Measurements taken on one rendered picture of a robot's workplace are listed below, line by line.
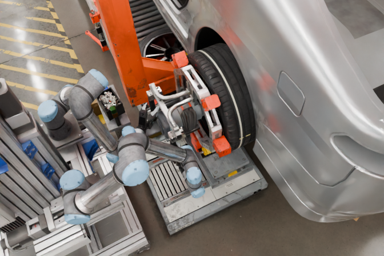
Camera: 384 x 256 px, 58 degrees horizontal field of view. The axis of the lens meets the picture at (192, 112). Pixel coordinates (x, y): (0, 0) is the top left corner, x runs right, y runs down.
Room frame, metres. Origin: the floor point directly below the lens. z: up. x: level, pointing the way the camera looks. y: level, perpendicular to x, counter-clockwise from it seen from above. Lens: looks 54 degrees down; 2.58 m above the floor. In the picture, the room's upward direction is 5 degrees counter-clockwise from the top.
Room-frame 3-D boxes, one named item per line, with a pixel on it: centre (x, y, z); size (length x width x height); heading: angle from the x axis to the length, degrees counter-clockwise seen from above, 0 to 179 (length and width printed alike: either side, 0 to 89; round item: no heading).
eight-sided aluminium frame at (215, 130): (1.30, -0.03, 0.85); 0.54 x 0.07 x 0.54; 22
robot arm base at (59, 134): (1.25, 0.82, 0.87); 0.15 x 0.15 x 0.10
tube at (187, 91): (1.35, 0.12, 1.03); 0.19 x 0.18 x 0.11; 112
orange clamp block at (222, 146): (1.01, -0.15, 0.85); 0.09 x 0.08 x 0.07; 22
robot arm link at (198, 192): (0.78, 0.02, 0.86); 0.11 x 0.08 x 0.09; 21
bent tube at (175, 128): (1.17, 0.05, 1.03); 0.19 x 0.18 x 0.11; 112
